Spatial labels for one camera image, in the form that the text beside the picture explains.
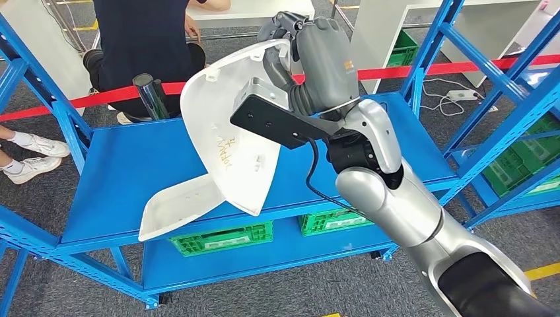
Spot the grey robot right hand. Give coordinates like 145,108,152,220
258,11,361,118

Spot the white shell with handwriting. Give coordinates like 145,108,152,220
180,38,293,217

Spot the white plastic shell part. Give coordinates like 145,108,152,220
138,172,227,242

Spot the blue metal shelf rack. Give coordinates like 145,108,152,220
450,65,560,220
0,0,560,309

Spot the white table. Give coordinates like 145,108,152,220
186,0,316,42
0,0,92,117
349,0,560,95

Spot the green plastic crate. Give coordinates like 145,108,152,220
386,29,419,68
481,114,560,197
168,221,274,258
298,207,374,238

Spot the white power strip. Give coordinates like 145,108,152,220
446,89,479,102

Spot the person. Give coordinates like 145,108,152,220
0,124,71,186
83,0,232,125

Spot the red barrier belt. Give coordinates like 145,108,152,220
0,53,560,123

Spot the yellow floor tape square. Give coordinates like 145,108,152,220
524,262,560,282

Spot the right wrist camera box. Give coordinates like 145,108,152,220
229,77,347,151

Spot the white power cable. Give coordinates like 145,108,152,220
419,77,499,118

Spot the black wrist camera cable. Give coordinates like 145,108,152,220
304,137,372,220

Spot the black stanchion post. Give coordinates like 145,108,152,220
132,73,170,121

